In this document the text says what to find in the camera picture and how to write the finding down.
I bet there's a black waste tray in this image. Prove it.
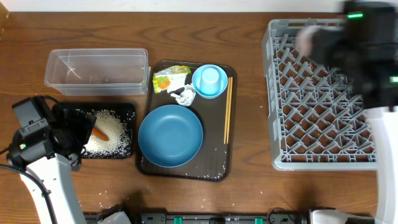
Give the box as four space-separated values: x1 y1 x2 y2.
60 102 136 159

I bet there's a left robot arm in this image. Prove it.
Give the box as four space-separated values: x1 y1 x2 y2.
7 98 96 223

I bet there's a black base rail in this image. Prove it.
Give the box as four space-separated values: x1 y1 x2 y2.
84 204 310 224

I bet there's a crumpled white tissue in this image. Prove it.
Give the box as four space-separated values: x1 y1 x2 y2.
170 84 196 107

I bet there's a brown serving tray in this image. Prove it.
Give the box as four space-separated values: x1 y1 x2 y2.
136 60 238 182

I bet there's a wooden chopstick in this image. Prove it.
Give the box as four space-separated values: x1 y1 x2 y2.
226 77 233 144
223 77 231 144

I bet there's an orange carrot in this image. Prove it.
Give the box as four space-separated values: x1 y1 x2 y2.
91 126 109 141

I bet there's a light blue cup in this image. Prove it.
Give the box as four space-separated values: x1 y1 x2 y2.
200 68 220 96

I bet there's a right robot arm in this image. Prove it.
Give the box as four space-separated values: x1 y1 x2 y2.
296 1 397 223

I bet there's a green snack wrapper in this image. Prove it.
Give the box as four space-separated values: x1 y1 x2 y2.
152 65 192 93

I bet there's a white cup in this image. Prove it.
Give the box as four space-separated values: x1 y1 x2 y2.
296 26 322 56

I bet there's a grey dishwasher rack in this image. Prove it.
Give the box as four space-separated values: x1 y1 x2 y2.
262 19 377 171

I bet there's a dark blue plate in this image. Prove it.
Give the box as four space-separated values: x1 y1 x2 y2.
138 105 204 168

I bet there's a pile of white rice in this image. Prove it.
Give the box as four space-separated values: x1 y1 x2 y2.
83 109 136 159

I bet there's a clear plastic bin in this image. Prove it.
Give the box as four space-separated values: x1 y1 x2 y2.
44 48 150 96

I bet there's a light blue bowl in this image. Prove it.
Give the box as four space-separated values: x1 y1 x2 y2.
192 65 228 99

